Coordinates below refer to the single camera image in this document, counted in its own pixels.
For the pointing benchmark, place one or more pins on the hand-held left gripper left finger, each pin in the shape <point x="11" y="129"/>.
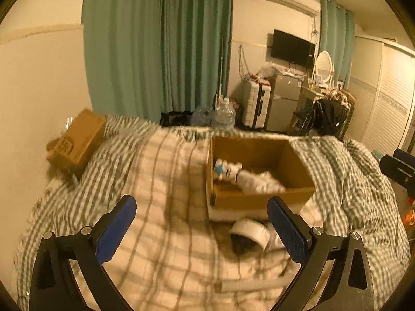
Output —
<point x="118" y="223"/>

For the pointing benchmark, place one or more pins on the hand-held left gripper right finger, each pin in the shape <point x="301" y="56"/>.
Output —
<point x="287" y="230"/>

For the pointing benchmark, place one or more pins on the white tape roll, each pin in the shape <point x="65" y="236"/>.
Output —
<point x="249" y="235"/>

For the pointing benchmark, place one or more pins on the white plastic wrap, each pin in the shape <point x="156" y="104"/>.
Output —
<point x="259" y="183"/>

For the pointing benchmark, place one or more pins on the white bottle with blue label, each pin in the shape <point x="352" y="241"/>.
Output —
<point x="227" y="169"/>

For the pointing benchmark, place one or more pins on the checkered blanket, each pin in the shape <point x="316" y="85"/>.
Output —
<point x="181" y="220"/>

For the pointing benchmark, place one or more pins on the white wardrobe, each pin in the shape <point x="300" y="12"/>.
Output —
<point x="382" y="94"/>

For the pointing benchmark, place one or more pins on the black chair with clothes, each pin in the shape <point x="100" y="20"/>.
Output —
<point x="327" y="116"/>

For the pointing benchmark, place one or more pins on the closed brown cardboard box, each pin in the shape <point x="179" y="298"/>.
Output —
<point x="76" y="142"/>

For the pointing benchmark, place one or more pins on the dressing table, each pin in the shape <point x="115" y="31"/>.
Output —
<point x="313" y="95"/>

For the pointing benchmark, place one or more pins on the oval vanity mirror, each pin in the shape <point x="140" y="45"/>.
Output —
<point x="324" y="64"/>

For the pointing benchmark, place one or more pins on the silver mini fridge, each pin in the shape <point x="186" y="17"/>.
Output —
<point x="283" y="102"/>

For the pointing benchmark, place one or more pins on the large clear water bottle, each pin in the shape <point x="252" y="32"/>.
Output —
<point x="223" y="115"/>

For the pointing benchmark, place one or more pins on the crumpled plastic bag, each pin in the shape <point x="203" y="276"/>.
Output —
<point x="201" y="115"/>

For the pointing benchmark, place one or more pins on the narrow green curtain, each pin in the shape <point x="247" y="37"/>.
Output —
<point x="335" y="42"/>

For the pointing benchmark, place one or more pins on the black wall television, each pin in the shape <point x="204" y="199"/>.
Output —
<point x="291" y="50"/>

